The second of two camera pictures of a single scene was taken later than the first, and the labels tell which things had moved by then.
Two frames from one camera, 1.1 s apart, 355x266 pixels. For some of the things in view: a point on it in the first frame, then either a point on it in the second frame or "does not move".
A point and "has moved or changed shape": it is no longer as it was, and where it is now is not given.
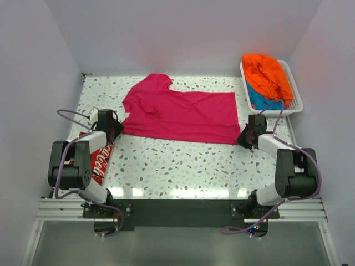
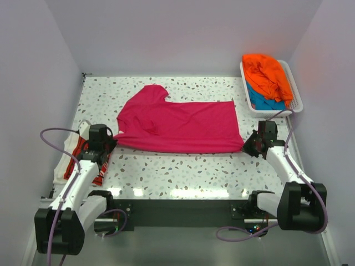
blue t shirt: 259,103 does not move
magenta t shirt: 152,112 has moved or changed shape
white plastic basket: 295,105 does not move
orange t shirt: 267,76 does not move
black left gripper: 118,127 to 112,142
